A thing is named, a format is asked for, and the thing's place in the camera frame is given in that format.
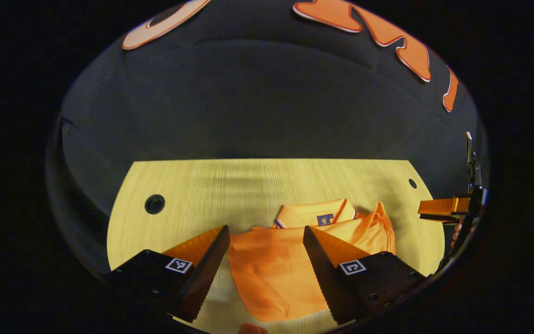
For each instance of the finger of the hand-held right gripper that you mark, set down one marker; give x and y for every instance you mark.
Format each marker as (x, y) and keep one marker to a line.
(443, 205)
(438, 218)

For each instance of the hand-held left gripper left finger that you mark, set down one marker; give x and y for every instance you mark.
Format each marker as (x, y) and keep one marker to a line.
(206, 273)

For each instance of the orange T-shirt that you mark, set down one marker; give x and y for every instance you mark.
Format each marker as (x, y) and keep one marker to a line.
(271, 278)

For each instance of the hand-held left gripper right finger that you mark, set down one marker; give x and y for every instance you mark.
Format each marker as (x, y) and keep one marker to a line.
(322, 273)

